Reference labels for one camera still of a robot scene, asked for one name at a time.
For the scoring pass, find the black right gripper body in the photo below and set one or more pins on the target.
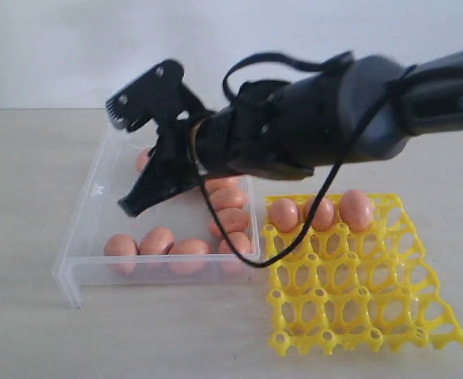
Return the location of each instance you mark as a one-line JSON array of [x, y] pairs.
[[178, 139]]

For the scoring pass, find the yellow plastic egg tray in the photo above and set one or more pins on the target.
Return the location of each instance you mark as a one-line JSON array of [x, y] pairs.
[[374, 288]]

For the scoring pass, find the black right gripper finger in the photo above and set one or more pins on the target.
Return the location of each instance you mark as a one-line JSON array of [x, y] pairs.
[[155, 155], [160, 181]]

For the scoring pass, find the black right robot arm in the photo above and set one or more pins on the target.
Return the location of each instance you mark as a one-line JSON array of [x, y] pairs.
[[345, 110]]

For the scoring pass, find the clear plastic bin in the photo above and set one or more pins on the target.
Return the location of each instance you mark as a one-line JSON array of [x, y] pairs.
[[81, 261]]

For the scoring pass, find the brown egg front right corner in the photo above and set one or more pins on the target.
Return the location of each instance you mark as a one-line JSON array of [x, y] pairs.
[[242, 244]]

